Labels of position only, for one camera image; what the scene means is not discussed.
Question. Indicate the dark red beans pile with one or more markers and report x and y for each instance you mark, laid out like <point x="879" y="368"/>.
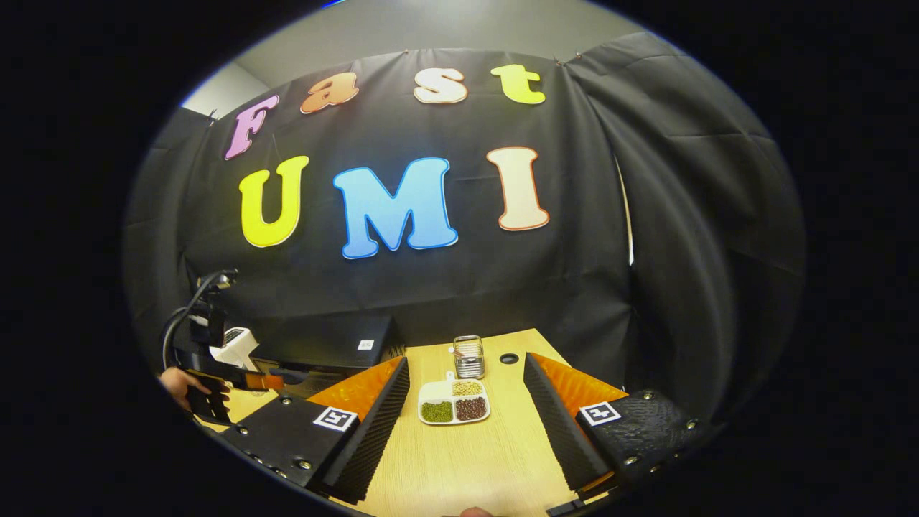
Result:
<point x="471" y="408"/>

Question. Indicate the black electric oven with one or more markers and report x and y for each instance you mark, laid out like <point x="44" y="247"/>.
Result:
<point x="323" y="337"/>

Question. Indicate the green mung beans pile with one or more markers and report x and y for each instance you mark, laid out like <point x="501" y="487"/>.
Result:
<point x="436" y="411"/>

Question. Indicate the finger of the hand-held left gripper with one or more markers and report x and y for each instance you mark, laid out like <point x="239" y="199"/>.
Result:
<point x="262" y="381"/>

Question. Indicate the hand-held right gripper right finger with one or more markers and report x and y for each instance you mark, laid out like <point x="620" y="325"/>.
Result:
<point x="560" y="431"/>

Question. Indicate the black table grommet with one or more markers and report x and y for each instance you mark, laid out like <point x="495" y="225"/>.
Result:
<point x="508" y="358"/>

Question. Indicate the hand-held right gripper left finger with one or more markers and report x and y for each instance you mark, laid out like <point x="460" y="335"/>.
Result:
<point x="373" y="438"/>

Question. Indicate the yellow soybeans pile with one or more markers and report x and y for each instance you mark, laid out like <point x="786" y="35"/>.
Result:
<point x="467" y="388"/>

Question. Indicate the white divided plate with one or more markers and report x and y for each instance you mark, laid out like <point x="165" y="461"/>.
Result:
<point x="434" y="391"/>

